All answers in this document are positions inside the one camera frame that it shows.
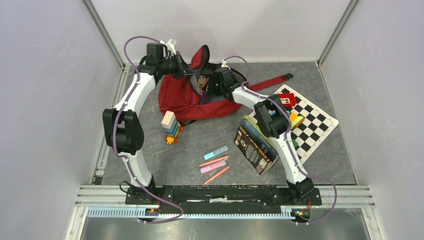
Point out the black book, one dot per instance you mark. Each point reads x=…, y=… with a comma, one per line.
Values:
x=259, y=155

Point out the aluminium frame rail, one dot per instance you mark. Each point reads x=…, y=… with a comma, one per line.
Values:
x=109, y=201

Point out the blue book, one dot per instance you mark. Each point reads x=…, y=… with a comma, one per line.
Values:
x=258, y=139

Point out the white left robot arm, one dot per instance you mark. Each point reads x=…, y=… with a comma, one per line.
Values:
x=122, y=127

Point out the red toy brick house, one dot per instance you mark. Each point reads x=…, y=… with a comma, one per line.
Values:
x=287, y=99

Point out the green book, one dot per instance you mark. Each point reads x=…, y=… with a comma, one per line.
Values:
x=254, y=124

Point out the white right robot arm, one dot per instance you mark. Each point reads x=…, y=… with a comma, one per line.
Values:
x=272, y=120

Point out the colourful block tower toy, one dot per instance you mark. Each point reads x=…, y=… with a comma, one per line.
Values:
x=171, y=127

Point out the orange pen upper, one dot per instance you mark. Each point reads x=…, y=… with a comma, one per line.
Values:
x=214, y=161

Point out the green cube block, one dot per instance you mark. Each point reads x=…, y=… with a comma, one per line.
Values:
x=295, y=144

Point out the purple book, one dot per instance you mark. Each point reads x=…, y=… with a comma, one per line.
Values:
x=202, y=84

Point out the colourful block pile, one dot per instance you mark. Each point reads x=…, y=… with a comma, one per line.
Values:
x=295, y=119

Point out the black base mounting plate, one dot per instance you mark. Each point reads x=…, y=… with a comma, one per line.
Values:
x=220, y=199

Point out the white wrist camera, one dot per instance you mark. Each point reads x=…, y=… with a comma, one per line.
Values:
x=224, y=64
x=170, y=45

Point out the red student backpack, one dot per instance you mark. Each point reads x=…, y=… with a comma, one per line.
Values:
x=183, y=96

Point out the blue highlighter pen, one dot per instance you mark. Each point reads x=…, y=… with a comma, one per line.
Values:
x=215, y=153

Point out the orange pen lower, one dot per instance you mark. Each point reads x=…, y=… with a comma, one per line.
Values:
x=216, y=175

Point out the black white chessboard mat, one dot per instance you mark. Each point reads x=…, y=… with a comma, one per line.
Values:
x=316, y=127

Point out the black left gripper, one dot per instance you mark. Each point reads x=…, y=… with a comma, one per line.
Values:
x=186, y=70

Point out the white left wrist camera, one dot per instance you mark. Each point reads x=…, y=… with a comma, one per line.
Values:
x=170, y=45

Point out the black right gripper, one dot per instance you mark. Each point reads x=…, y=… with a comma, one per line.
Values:
x=211, y=90

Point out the orange pen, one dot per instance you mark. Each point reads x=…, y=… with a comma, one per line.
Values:
x=216, y=175
x=214, y=161

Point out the pink highlighter pen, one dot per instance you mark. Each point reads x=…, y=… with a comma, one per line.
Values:
x=213, y=166

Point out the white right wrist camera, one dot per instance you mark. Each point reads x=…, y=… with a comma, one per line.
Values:
x=224, y=64

